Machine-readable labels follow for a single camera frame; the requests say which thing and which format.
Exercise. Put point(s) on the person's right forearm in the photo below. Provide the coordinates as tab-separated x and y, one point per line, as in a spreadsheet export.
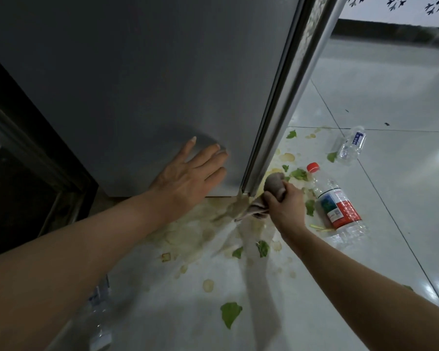
358	292

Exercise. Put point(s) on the grey refrigerator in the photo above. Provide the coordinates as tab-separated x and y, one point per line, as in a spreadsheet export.
131	76

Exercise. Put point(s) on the red-label plastic water bottle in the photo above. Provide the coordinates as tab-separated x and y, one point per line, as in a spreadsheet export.
338	210

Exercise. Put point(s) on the clear plastic bottle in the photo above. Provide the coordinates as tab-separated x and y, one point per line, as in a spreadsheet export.
99	318

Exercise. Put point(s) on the person's left forearm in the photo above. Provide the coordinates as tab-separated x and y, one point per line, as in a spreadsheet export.
69	252

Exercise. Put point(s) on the grey refrigerator door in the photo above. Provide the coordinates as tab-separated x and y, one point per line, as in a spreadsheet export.
289	80

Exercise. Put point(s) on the dark baseboard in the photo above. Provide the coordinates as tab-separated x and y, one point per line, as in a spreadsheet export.
391	32

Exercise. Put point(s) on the person's left hand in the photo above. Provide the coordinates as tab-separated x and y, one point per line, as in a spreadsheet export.
179	186

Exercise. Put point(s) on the dark cabinet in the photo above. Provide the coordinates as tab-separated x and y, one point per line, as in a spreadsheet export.
25	171

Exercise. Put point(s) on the person's right fingers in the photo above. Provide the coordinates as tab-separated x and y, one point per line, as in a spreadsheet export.
276	199

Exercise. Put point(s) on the person's left thumb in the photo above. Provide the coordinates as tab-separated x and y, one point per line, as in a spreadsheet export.
187	151

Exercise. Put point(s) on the person's right hand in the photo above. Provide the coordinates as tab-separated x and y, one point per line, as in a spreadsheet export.
289	211

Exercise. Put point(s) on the person's left middle finger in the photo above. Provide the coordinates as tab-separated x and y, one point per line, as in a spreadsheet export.
215	162

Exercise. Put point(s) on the blue-label plastic water bottle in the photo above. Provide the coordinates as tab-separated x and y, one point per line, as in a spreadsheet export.
352	145

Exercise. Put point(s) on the grey-brown cleaning cloth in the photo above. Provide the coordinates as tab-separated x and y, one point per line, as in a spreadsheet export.
274	183

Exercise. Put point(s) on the scattered green leaf pieces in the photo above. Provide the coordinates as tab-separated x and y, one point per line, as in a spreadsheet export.
230	312

